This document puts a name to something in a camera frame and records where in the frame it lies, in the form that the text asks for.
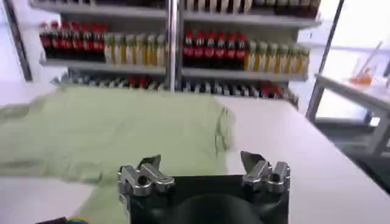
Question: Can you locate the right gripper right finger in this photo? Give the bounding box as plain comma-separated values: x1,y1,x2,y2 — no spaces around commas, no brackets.
239,150,291,195

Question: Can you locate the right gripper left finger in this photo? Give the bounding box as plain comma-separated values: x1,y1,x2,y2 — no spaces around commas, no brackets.
117,154,176,204

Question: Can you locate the light green shirt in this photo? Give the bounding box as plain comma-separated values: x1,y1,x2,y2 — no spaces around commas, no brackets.
0,86,236,224

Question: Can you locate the grey metal side table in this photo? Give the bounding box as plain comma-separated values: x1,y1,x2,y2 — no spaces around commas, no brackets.
305,72,390,159

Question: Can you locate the drinks shelf rack with bottles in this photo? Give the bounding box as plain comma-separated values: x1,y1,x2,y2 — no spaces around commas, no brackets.
29,0,177,92
176,0,322,107

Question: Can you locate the glass beaker with orange liquid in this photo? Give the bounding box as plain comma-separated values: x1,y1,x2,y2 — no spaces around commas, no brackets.
349,57,377,87

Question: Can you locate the black metal frame pole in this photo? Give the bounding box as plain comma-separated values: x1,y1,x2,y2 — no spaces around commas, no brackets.
2,0,34,82
305,0,346,121

